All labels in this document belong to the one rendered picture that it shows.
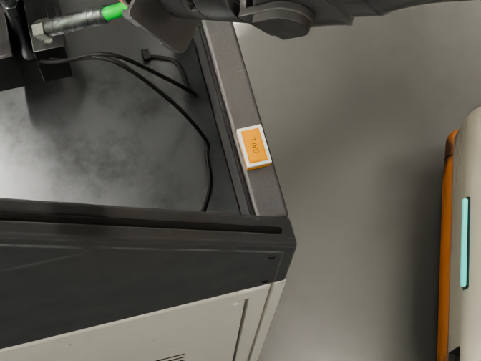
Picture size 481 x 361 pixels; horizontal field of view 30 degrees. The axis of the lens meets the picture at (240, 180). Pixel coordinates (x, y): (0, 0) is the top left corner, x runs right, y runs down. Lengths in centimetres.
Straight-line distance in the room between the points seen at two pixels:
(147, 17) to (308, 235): 132
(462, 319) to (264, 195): 83
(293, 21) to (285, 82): 154
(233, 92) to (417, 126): 113
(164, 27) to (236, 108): 32
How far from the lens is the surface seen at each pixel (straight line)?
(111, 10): 90
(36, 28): 96
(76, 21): 93
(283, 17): 64
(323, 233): 204
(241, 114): 109
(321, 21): 66
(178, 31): 79
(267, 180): 105
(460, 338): 180
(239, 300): 123
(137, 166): 119
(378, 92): 220
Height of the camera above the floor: 194
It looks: 69 degrees down
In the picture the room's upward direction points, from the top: 7 degrees clockwise
